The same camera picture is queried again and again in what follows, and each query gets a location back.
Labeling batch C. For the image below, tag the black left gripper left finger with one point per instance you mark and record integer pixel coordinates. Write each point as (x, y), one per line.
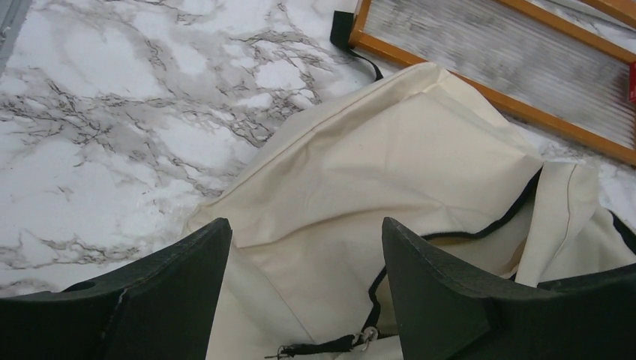
(159, 307)

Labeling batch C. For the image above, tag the orange wooden shelf rack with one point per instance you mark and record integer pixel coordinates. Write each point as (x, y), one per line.
(527, 61)

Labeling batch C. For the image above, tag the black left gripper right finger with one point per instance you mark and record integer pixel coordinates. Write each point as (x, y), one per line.
(447, 308)

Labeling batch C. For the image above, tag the cream canvas backpack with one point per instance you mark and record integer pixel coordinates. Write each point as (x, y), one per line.
(306, 275)

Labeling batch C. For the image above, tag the red white small box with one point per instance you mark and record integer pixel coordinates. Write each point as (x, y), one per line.
(632, 82)

